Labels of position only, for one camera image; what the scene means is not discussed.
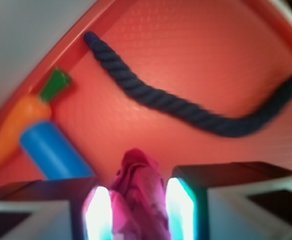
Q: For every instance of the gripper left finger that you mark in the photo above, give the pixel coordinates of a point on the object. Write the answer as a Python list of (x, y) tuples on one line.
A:
[(69, 209)]

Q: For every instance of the red plastic tray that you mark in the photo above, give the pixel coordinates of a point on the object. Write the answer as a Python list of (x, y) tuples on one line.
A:
[(225, 55)]

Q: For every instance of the orange toy carrot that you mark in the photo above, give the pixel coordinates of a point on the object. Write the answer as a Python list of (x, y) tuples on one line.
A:
[(30, 109)]

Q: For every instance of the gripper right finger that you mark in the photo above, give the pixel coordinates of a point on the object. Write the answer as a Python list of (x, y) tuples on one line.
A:
[(230, 201)]

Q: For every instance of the red paper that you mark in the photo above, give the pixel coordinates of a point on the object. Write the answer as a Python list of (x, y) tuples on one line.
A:
[(138, 199)]

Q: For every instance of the blue plastic toy bottle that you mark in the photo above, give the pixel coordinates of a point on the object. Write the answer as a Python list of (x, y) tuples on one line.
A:
[(53, 154)]

